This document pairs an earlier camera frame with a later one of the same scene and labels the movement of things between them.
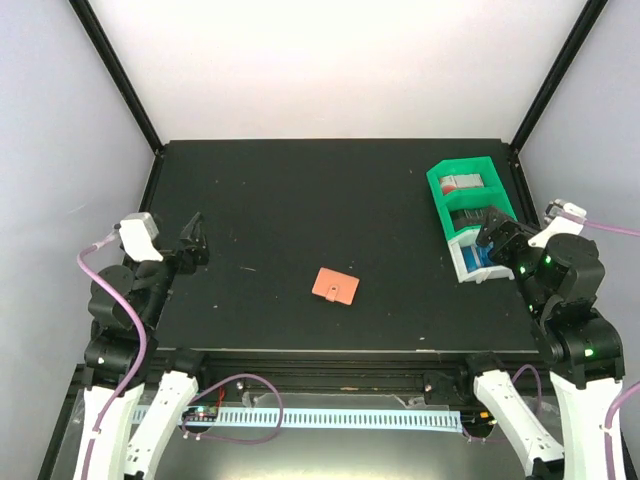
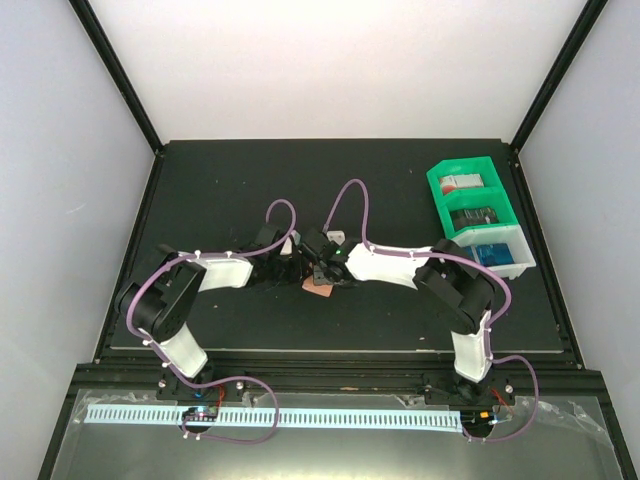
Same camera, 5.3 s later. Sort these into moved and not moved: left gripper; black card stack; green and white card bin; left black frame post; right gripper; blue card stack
Moved: right gripper; left gripper
Not moved: left black frame post; black card stack; blue card stack; green and white card bin
